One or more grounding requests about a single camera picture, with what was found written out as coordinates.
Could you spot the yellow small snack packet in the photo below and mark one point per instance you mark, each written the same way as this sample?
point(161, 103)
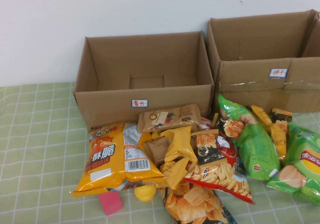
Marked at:
point(155, 135)
point(178, 141)
point(278, 138)
point(175, 175)
point(261, 116)

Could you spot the green Lays chips bag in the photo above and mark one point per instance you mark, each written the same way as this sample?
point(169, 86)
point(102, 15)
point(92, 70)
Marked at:
point(305, 164)

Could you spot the large yellow corn snack bag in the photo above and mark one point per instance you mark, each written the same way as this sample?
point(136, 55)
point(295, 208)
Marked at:
point(107, 159)

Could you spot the red fries snack bag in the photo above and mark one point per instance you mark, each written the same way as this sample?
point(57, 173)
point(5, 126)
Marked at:
point(225, 181)

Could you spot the brown biscuit packet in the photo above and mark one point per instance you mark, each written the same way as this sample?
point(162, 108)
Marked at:
point(156, 148)
point(160, 120)

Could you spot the small open cardboard box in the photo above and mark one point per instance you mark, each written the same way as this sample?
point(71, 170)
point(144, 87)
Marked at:
point(110, 103)

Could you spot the large taped cardboard box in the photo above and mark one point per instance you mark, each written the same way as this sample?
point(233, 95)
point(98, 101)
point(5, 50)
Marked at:
point(250, 83)

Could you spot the green shrimp chips bag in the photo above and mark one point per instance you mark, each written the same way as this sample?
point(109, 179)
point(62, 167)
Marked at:
point(255, 146)

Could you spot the orange ridged chips bag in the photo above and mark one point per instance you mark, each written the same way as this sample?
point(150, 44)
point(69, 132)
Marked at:
point(195, 204)

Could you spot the pink foam block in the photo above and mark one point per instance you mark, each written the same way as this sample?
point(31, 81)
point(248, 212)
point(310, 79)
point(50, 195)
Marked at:
point(111, 204)

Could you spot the green checked tablecloth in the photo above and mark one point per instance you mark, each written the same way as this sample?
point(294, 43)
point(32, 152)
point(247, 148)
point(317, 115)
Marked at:
point(37, 133)

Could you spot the plain brown cardboard box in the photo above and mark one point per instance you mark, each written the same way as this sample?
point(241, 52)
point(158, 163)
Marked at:
point(313, 41)

